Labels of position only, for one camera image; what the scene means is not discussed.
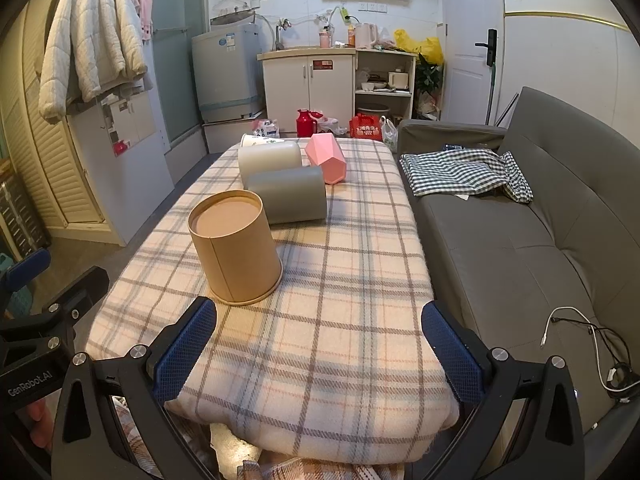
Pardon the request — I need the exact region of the red shopping bag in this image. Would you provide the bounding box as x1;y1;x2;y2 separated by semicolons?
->
348;113;385;142

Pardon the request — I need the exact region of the grey sofa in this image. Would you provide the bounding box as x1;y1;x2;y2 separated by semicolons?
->
397;86;640;441

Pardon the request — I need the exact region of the black cable with charger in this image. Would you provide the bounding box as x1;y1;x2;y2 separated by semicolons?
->
589;326;637;405

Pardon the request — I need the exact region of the plaid blanket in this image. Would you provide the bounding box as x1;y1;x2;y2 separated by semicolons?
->
84;136;461;480

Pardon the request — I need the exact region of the dark ribbed suitcase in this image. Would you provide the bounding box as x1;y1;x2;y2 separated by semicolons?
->
0;160;52;257

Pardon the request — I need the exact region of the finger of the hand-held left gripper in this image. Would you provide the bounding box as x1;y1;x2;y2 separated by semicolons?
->
30;265;111;351
0;248;52;320

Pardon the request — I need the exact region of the white cable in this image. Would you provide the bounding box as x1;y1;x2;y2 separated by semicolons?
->
540;306;617;386

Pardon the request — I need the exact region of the pink garment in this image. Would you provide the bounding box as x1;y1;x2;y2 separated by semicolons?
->
131;0;154;43

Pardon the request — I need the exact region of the beige cup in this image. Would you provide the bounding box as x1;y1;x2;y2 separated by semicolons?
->
237;141;303;191

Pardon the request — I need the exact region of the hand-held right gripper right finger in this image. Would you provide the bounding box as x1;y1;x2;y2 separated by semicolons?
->
421;300;586;480

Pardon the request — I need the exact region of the black door handle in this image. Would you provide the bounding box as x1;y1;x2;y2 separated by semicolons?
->
476;29;498;67

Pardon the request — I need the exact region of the louvered wooden door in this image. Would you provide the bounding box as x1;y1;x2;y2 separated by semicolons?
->
0;10;106;241

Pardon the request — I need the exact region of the white paper cup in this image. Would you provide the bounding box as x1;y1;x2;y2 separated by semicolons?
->
240;133;281;150

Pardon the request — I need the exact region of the yellow plastic bag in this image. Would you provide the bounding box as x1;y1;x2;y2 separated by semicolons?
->
394;28;445;66

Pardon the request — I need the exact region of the white puffer jacket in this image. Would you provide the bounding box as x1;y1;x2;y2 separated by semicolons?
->
38;0;149;121

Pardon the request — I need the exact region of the red thermos jug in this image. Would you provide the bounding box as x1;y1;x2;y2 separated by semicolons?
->
296;109;321;138

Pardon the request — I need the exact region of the white plastic bag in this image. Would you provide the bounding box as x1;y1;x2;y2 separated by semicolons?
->
381;116;399;153

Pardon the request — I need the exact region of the white door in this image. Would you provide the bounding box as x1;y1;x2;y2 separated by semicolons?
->
442;0;506;126

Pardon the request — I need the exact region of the white sink cabinet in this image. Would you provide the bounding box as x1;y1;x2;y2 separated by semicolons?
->
257;49;357;136

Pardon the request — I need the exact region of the grey cup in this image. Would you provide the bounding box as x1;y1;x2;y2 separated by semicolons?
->
247;165;327;225

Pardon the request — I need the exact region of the green potted plant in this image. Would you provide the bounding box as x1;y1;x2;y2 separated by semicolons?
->
415;52;445;93

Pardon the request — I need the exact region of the brown cardboard cup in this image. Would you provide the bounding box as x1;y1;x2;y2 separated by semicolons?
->
187;189;284;307

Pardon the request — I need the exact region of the pale pink kettle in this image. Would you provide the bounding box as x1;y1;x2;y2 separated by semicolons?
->
355;23;378;50

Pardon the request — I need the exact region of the pink faceted cup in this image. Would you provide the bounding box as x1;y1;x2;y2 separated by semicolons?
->
305;132;348;185

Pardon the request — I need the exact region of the washing machine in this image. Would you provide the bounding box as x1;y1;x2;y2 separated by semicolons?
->
191;22;268;123

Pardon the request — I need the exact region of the green checked cloth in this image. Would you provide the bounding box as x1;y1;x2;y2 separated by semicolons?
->
400;149;534;205

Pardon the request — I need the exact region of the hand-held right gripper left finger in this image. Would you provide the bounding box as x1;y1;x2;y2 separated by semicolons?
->
51;296;218;480

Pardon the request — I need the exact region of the white open shelf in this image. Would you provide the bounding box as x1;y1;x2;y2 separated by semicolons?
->
354;50;417;121

